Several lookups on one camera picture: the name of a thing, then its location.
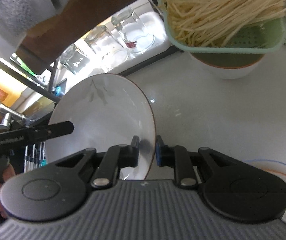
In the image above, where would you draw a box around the white bowl under strainer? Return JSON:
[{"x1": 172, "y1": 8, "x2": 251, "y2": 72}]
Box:
[{"x1": 189, "y1": 53, "x2": 265, "y2": 80}]

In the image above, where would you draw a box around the clear drinking glass middle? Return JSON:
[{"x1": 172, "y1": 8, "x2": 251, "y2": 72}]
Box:
[{"x1": 84, "y1": 25, "x2": 129, "y2": 70}]

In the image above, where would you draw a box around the chrome sink faucet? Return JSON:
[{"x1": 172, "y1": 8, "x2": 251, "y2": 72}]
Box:
[{"x1": 0, "y1": 103, "x2": 26, "y2": 131}]

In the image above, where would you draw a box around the white leaf-patterned plate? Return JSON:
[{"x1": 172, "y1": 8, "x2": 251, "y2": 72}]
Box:
[{"x1": 45, "y1": 74, "x2": 156, "y2": 180}]

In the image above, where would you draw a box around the green strainer basket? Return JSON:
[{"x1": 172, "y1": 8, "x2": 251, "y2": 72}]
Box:
[{"x1": 158, "y1": 0, "x2": 286, "y2": 54}]

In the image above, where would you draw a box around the clear drinking glass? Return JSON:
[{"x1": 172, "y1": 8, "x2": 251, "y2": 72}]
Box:
[
  {"x1": 59, "y1": 44, "x2": 90, "y2": 74},
  {"x1": 111, "y1": 7, "x2": 155, "y2": 54},
  {"x1": 84, "y1": 25, "x2": 129, "y2": 70}
]

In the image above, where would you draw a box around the white drain tray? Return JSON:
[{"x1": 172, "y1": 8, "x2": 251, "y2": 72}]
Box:
[{"x1": 59, "y1": 0, "x2": 171, "y2": 80}]

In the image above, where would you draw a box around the dry noodle bundle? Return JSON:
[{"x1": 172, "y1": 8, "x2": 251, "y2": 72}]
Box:
[{"x1": 163, "y1": 0, "x2": 286, "y2": 48}]

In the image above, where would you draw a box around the brown wooden cutting board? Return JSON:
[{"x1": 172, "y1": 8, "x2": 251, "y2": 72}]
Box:
[{"x1": 16, "y1": 0, "x2": 137, "y2": 74}]

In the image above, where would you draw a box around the black metal dish rack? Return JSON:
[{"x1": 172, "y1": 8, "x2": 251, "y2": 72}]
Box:
[{"x1": 0, "y1": 61, "x2": 60, "y2": 103}]

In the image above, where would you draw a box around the clear drinking glass left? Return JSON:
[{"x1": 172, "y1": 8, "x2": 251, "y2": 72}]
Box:
[{"x1": 59, "y1": 44, "x2": 90, "y2": 74}]

